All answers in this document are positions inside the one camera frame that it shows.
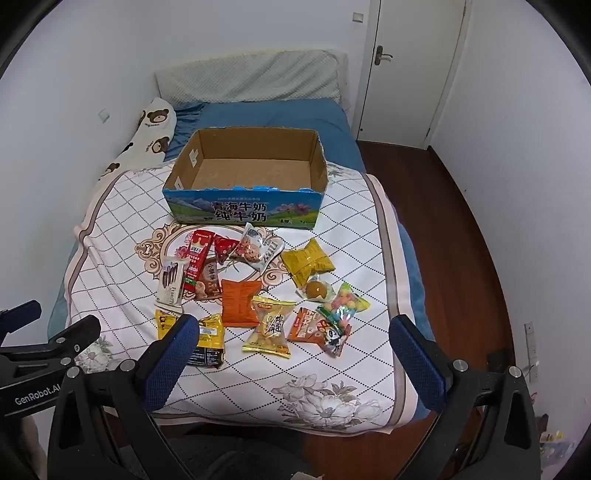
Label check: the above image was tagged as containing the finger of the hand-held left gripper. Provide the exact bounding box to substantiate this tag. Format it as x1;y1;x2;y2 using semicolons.
0;316;101;370
0;300;42;344

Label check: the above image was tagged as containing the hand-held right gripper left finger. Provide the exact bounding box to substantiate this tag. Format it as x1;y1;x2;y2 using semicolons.
48;315;200;480

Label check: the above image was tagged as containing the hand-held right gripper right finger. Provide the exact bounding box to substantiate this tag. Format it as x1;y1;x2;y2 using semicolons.
389;315;541;480

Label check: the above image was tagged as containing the yellow and black snack packet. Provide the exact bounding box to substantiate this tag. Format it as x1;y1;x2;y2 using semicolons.
154;309;227;370

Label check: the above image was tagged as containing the white chocolate stick packet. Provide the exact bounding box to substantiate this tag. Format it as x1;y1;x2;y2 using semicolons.
154;256;188;312

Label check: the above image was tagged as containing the brown snack packet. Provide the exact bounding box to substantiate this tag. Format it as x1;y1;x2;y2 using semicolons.
194;261;223;301

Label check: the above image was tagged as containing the pale yellow snack packet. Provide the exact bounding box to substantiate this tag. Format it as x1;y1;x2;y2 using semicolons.
242;295;297;358

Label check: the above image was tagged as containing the red tall snack packet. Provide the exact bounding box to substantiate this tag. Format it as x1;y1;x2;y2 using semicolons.
181;229;214;300

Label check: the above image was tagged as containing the red triangular snack packet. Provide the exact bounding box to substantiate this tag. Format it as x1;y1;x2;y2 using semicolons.
212;234;241;265

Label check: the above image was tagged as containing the white cookie packet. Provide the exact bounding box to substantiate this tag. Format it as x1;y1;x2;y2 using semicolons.
229;223;283;272

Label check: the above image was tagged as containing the printed cardboard box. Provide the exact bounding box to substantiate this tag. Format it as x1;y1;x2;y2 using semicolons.
163;128;329;230

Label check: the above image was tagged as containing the orange panda snack packet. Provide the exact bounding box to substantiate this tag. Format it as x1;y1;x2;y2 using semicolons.
316;307;352;357

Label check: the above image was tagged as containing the colourful candy packet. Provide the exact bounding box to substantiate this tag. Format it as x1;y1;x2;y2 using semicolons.
318;282;372;324

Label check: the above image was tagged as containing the white power strip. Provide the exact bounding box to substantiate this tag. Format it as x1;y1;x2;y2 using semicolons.
524;323;541;384

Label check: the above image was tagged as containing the clear wrapped brown egg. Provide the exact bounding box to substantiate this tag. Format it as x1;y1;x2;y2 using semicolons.
302;274;333;303

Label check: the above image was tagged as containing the bear print pillow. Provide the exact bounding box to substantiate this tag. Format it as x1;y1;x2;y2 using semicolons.
98;98;178;183

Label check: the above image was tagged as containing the blue bed sheet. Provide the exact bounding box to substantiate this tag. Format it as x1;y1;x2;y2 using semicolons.
48;98;435;423

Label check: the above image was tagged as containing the grey white pillow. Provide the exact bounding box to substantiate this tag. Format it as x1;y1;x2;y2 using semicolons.
154;48;348;104

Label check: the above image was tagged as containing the white door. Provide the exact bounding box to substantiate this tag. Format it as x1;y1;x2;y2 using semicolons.
353;0;472;148

